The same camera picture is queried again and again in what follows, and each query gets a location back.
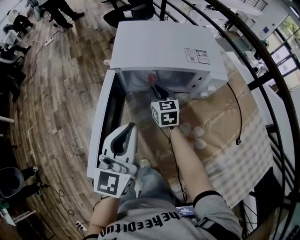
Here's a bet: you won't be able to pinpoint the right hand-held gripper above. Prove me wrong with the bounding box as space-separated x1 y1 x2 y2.
150 85 180 128

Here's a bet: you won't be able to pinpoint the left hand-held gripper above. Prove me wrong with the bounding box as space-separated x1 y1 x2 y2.
93 122 139 199

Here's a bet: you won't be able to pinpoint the white microwave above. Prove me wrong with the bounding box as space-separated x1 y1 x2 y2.
86 21 229 182

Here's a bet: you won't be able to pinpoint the person's right forearm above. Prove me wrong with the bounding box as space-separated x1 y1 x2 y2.
170 125 216 203

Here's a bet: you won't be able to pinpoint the person's left forearm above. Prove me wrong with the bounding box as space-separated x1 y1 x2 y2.
89 195 120 235

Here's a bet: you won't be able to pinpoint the round glass turntable plate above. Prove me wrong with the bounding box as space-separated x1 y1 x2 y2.
128 71 196 91

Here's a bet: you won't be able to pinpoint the person's blue jeans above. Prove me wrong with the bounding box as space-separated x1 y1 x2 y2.
119 167 177 207

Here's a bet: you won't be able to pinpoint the beige checked tablecloth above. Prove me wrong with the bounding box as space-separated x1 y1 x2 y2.
103 35 275 209

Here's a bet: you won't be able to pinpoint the person's grey printed t-shirt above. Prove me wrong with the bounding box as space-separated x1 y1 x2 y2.
83 191 243 240

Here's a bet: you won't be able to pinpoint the black office chair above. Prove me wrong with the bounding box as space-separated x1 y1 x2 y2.
103 0 157 45
0 60 27 102

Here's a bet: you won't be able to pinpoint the small screen device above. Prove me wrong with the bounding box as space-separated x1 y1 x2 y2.
175 205 195 218

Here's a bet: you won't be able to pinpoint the black curved railing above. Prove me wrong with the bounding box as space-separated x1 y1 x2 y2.
152 0 300 240

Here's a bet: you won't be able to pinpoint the dark round chair seat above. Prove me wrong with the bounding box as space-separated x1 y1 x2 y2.
0 167 25 200

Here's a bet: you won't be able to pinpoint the black straight railing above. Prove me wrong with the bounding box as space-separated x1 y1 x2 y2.
243 0 268 11

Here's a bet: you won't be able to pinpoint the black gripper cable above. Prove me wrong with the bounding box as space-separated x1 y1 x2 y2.
161 126 188 203

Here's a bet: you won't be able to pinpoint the black power cable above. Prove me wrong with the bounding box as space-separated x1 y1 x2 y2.
226 82 243 145

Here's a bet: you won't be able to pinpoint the large glass window wall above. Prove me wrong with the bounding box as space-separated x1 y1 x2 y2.
264 14 300 91

